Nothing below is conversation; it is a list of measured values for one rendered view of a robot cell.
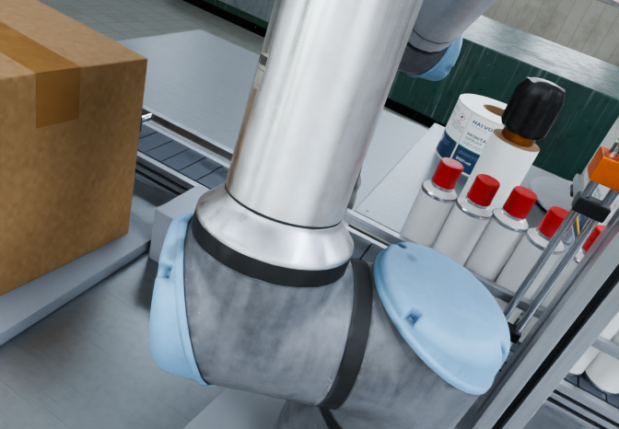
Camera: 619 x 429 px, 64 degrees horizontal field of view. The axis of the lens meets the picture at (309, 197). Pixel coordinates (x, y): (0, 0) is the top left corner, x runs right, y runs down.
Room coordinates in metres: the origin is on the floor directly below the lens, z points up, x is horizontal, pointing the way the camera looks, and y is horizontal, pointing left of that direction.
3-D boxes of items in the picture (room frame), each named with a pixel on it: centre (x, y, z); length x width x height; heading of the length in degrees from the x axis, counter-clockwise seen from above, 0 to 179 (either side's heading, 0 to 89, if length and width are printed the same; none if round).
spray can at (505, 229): (0.62, -0.27, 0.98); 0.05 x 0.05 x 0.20
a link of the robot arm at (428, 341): (0.30, -0.11, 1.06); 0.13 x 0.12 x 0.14; 99
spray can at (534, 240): (0.60, -0.32, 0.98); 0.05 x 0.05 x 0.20
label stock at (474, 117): (1.21, -0.37, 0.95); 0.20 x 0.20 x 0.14
